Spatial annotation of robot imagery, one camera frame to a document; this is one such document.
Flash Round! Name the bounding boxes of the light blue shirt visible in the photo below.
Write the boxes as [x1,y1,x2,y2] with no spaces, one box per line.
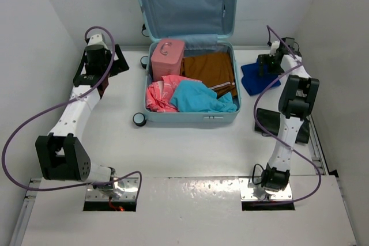
[170,81,237,113]

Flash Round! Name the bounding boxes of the light blue open suitcase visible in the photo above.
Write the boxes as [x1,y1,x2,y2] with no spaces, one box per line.
[129,0,242,123]

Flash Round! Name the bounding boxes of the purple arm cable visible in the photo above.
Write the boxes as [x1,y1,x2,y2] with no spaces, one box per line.
[253,25,322,205]
[1,26,143,198]

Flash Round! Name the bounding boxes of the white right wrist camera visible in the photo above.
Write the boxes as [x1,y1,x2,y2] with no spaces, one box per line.
[269,40,280,56]

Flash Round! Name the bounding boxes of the black pouch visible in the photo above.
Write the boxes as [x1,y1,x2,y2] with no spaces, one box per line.
[257,108,310,144]

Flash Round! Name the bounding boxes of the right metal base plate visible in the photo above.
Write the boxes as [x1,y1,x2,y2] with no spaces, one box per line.
[239,177,293,202]

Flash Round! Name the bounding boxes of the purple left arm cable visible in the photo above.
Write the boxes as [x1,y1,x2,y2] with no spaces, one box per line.
[1,26,143,198]

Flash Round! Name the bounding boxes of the metal base plate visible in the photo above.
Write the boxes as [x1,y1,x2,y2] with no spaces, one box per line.
[239,177,293,202]
[85,177,140,202]

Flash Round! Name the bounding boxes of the pink patterned garment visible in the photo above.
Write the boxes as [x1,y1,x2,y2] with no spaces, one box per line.
[145,75,201,113]

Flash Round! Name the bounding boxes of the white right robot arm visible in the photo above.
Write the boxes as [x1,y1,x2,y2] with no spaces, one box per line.
[260,37,320,192]

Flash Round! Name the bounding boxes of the dark blue cloth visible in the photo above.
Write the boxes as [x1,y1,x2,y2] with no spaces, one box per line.
[241,60,278,96]

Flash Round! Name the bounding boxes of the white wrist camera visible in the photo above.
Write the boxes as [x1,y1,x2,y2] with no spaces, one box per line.
[269,40,280,56]
[86,33,106,48]

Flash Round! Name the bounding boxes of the brown trousers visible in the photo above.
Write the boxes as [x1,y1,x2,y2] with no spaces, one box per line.
[180,52,238,99]

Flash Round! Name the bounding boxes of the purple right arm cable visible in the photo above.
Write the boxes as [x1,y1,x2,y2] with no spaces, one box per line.
[253,25,322,205]

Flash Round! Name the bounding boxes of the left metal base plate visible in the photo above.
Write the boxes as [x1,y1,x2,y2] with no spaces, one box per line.
[85,177,140,202]

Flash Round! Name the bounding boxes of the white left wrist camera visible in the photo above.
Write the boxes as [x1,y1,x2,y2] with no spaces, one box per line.
[86,33,106,48]

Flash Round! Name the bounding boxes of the pink cosmetic case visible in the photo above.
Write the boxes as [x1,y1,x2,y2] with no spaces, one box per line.
[150,38,185,82]

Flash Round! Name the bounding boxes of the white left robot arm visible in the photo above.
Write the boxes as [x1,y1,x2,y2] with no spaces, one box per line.
[35,45,129,184]

